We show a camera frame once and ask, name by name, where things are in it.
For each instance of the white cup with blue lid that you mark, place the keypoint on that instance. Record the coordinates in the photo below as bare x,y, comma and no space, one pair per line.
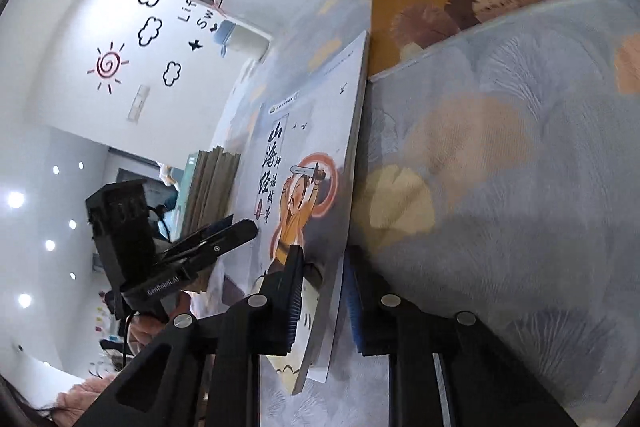
245,39

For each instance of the row of recessed ceiling lights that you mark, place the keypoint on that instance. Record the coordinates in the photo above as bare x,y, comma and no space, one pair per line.
15,199

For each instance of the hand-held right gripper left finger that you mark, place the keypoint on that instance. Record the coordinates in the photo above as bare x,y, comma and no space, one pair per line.
295,302

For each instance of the person's left hand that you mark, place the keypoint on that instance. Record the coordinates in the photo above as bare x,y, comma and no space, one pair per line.
150,332

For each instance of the white book with warrior figure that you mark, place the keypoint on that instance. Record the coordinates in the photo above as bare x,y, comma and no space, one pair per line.
310,132

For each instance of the black star wall sticker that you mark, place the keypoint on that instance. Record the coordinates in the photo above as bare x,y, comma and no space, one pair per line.
195,45

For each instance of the black lettering wall sticker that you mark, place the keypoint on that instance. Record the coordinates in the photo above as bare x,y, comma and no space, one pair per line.
200,14

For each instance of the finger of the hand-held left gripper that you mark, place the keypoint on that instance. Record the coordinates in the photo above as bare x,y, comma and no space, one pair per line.
215,223
235,232

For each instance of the red sun wall sticker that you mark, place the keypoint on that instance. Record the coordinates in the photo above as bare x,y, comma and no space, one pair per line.
107,66

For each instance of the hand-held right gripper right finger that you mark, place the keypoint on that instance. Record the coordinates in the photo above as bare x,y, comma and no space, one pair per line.
356,307

